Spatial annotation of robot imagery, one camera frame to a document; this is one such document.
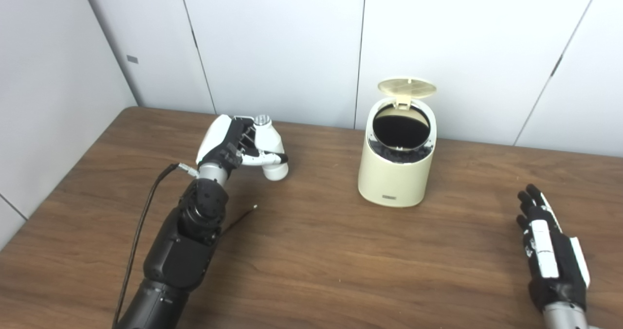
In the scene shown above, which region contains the black bin liner bag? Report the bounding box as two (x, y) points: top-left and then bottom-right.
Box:
(367, 105), (434, 164)

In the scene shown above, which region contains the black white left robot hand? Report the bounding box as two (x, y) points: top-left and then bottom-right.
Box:
(196, 114), (289, 170)

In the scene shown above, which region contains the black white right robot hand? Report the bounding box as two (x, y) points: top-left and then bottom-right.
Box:
(516, 183), (591, 312)

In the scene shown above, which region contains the small white plastic bottle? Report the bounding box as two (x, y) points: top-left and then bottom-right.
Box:
(243, 114), (290, 182)

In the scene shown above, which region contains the cream-colored round bin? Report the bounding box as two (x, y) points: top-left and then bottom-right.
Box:
(358, 78), (438, 208)

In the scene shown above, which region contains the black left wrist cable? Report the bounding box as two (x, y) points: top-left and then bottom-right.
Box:
(112, 163), (200, 327)

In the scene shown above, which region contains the thin loose black cable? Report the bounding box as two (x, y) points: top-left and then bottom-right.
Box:
(219, 204), (258, 236)

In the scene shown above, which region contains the cream round bin lid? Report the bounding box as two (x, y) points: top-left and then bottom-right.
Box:
(378, 78), (437, 110)

